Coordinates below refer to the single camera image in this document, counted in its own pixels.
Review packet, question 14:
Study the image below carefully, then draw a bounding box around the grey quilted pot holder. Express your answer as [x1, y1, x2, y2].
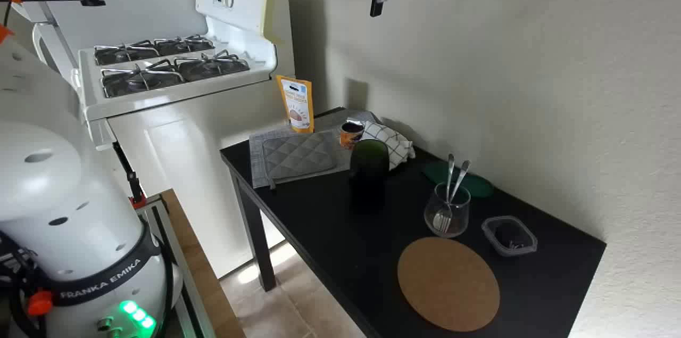
[262, 131, 339, 185]

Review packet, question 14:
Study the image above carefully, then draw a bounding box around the black bar clamp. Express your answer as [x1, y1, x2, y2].
[111, 141, 147, 209]

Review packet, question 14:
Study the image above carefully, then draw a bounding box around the grey cloth placemat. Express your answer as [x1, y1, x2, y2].
[248, 110, 381, 190]

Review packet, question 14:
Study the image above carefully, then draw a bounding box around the white checkered towel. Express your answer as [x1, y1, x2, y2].
[348, 119, 416, 171]

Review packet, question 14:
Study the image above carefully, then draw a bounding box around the orange food pouch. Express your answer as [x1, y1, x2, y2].
[275, 75, 315, 134]

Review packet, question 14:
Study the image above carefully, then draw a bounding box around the round cork board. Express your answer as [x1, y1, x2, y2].
[397, 236, 501, 333]

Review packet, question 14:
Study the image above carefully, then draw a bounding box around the dark green cup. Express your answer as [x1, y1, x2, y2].
[348, 139, 391, 207]

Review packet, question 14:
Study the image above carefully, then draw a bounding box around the small orange can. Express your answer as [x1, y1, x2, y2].
[340, 121, 366, 150]

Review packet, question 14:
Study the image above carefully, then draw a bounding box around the green plate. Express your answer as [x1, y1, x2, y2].
[423, 161, 495, 200]

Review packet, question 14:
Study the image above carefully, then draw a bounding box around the clear plastic container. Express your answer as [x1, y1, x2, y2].
[481, 215, 538, 258]

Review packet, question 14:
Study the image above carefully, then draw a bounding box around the stove burner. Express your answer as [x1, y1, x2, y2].
[154, 34, 215, 57]
[101, 59, 185, 98]
[94, 40, 161, 66]
[174, 50, 251, 83]

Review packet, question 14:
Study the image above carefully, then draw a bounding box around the clear drinking glass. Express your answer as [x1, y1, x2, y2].
[423, 182, 472, 238]

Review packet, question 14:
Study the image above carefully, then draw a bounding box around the silver fork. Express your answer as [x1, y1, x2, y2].
[439, 160, 472, 233]
[433, 153, 456, 233]

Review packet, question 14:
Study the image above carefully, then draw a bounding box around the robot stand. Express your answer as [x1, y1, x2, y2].
[136, 189, 246, 338]

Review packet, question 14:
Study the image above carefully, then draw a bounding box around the white gas stove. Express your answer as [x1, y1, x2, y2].
[72, 0, 296, 280]

